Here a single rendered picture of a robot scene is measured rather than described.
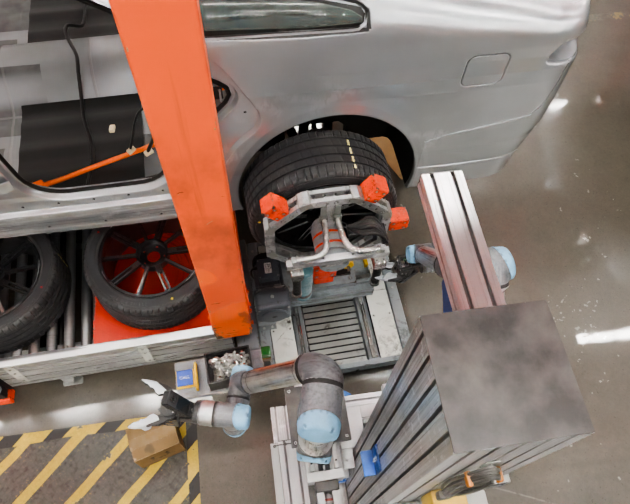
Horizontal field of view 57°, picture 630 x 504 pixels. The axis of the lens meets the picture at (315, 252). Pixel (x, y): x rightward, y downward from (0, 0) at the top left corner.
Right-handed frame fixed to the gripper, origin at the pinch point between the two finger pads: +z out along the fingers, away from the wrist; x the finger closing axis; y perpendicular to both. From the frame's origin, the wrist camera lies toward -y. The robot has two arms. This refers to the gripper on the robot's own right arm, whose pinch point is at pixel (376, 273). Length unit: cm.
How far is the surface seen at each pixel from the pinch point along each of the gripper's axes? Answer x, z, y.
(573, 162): -97, -168, -83
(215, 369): 20, 73, -28
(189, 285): -24, 81, -32
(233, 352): 15, 64, -25
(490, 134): -46, -59, 25
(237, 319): 6, 60, -11
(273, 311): -9, 44, -44
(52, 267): -45, 144, -32
